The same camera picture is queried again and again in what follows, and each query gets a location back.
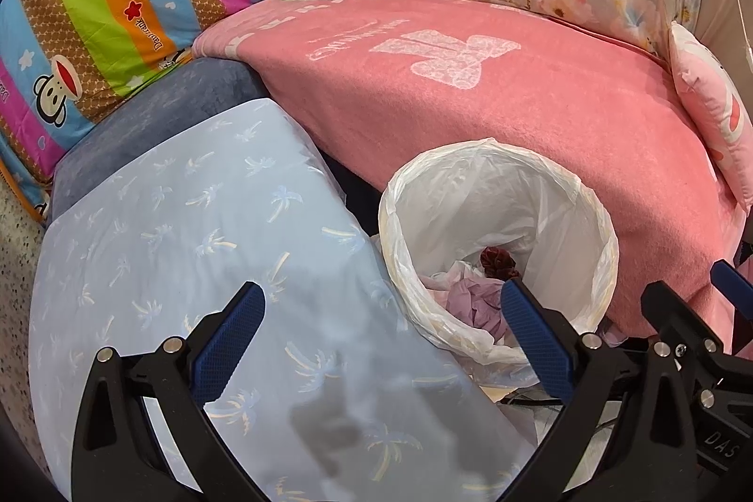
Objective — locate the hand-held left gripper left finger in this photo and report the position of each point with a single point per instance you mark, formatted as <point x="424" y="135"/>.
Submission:
<point x="229" y="343"/>

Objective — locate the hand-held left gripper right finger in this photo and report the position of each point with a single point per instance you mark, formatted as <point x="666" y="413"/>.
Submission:
<point x="535" y="343"/>

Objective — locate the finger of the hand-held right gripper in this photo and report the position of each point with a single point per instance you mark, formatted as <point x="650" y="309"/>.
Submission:
<point x="694" y="337"/>
<point x="735" y="281"/>

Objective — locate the dark red scrunchie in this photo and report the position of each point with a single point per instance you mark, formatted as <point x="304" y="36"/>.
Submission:
<point x="497" y="261"/>

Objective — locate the bin with white plastic liner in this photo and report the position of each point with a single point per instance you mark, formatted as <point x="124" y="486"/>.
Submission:
<point x="470" y="196"/>

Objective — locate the pink printed pillow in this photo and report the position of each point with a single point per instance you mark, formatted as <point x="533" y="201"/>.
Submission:
<point x="712" y="96"/>

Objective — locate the pink blanket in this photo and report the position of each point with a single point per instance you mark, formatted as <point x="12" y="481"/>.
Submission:
<point x="470" y="125"/>

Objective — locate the blue-grey velvet cushion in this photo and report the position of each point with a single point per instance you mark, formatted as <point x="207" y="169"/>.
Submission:
<point x="176" y="102"/>

